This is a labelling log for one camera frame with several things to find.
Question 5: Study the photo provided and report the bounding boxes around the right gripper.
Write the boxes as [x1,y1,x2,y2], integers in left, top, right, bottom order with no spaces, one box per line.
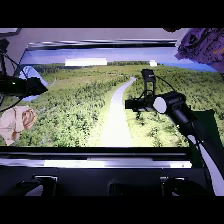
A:
[124,97,156,113]

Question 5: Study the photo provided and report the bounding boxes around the purple garment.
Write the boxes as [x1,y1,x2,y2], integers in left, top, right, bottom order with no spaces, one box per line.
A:
[174,28,224,73]

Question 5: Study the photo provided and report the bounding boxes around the pale garment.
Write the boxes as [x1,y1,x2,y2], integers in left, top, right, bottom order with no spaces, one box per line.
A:
[18,65,52,102]

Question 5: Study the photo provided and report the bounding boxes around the pink beige garment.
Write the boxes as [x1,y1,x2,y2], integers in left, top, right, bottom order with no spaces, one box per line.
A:
[0,105,38,146]

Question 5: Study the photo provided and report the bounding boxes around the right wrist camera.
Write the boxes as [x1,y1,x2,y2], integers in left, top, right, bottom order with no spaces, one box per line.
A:
[140,68,157,101]

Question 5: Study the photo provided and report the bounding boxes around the black cable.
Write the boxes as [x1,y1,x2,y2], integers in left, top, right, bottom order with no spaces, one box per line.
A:
[0,49,22,113]

